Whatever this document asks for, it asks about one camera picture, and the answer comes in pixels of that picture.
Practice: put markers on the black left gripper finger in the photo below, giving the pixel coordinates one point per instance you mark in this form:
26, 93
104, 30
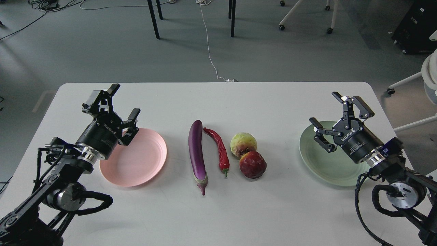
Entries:
131, 128
99, 103

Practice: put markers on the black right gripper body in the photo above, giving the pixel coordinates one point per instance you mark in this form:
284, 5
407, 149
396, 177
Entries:
357, 141

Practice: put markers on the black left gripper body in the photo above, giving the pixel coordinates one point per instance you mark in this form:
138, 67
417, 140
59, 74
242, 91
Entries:
102, 134

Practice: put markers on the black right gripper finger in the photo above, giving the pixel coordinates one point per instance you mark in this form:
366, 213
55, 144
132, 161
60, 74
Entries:
348, 109
320, 132

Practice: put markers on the purple eggplant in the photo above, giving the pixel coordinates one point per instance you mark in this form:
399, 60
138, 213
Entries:
196, 156

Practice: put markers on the dark red pomegranate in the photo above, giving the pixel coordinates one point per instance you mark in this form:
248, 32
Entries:
252, 165

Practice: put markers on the yellow green peach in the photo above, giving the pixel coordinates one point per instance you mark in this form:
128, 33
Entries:
242, 143

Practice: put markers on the red chili pepper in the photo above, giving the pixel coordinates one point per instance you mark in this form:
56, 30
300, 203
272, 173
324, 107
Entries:
223, 162

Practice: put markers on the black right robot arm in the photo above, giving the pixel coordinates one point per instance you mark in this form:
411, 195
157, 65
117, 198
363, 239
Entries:
407, 193

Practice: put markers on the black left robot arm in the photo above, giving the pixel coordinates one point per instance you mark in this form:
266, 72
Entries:
57, 196

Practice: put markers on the green plate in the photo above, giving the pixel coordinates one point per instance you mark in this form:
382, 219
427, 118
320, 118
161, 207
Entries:
335, 168

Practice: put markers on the pink plate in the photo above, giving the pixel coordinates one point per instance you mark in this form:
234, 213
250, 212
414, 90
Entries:
137, 163

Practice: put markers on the black equipment cart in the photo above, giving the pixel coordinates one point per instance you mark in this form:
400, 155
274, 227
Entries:
413, 32

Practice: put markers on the black table legs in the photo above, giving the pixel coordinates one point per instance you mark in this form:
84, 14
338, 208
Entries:
231, 15

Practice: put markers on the white chair base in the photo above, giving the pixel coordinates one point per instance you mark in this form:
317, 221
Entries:
297, 16

